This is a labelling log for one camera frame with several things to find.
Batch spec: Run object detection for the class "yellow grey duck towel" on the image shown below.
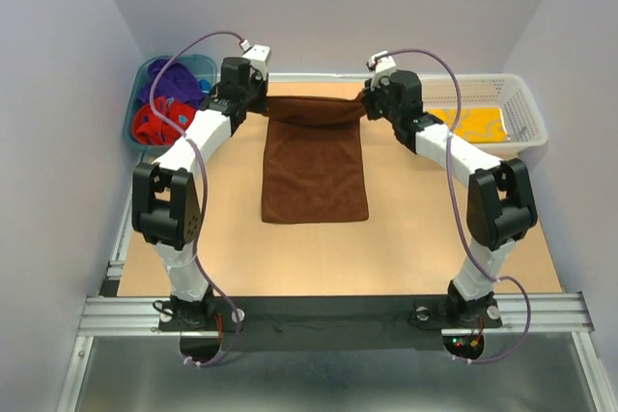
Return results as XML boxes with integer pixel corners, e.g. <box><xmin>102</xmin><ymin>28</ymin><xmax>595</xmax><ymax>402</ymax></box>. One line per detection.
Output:
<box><xmin>455</xmin><ymin>107</ymin><xmax>510</xmax><ymax>144</ymax></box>

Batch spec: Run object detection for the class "brown towel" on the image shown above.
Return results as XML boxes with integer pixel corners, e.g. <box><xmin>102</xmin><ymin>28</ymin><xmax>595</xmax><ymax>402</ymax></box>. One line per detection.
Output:
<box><xmin>261</xmin><ymin>96</ymin><xmax>369</xmax><ymax>225</ymax></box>

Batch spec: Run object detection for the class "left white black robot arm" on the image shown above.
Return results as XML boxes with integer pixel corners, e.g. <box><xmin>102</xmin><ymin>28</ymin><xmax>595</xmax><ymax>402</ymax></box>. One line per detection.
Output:
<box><xmin>131</xmin><ymin>46</ymin><xmax>270</xmax><ymax>329</ymax></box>

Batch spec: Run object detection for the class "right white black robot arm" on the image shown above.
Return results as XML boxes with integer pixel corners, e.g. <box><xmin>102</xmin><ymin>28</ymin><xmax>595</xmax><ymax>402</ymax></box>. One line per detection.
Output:
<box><xmin>361</xmin><ymin>70</ymin><xmax>538</xmax><ymax>325</ymax></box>

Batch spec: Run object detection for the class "teal plastic bin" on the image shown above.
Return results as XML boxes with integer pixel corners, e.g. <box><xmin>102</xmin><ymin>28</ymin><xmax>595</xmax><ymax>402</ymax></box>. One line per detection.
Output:
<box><xmin>123</xmin><ymin>54</ymin><xmax>217</xmax><ymax>155</ymax></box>

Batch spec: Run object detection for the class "purple towel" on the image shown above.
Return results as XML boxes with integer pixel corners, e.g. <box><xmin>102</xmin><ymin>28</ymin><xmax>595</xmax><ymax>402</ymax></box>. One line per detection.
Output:
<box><xmin>137</xmin><ymin>59</ymin><xmax>205</xmax><ymax>109</ymax></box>

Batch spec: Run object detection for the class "white plastic mesh basket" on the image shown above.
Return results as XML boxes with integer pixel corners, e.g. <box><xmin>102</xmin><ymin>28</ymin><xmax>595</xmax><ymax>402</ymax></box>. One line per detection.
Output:
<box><xmin>420</xmin><ymin>73</ymin><xmax>548</xmax><ymax>155</ymax></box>

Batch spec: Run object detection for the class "red towel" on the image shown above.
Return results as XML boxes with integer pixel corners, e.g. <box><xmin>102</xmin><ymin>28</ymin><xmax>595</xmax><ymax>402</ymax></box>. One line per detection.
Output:
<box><xmin>131</xmin><ymin>96</ymin><xmax>196</xmax><ymax>146</ymax></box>

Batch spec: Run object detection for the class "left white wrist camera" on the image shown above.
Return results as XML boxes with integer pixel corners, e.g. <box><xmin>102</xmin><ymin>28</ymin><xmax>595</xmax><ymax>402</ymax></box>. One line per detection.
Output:
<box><xmin>239</xmin><ymin>40</ymin><xmax>271</xmax><ymax>79</ymax></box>

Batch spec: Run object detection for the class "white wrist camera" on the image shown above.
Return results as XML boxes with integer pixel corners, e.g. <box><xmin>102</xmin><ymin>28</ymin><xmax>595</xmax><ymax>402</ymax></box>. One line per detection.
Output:
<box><xmin>239</xmin><ymin>40</ymin><xmax>271</xmax><ymax>79</ymax></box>
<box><xmin>366</xmin><ymin>50</ymin><xmax>397</xmax><ymax>90</ymax></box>

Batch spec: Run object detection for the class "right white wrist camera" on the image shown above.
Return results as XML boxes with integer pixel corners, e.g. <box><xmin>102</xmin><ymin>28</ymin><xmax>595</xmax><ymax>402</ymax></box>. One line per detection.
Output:
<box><xmin>366</xmin><ymin>50</ymin><xmax>397</xmax><ymax>90</ymax></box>

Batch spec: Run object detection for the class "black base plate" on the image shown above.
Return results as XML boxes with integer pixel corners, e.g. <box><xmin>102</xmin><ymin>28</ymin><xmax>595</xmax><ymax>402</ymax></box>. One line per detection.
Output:
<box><xmin>152</xmin><ymin>294</ymin><xmax>502</xmax><ymax>355</ymax></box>

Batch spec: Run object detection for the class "aluminium rail frame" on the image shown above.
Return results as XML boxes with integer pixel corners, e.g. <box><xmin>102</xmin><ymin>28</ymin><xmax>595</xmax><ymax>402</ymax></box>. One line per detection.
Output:
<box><xmin>56</xmin><ymin>73</ymin><xmax>618</xmax><ymax>412</ymax></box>

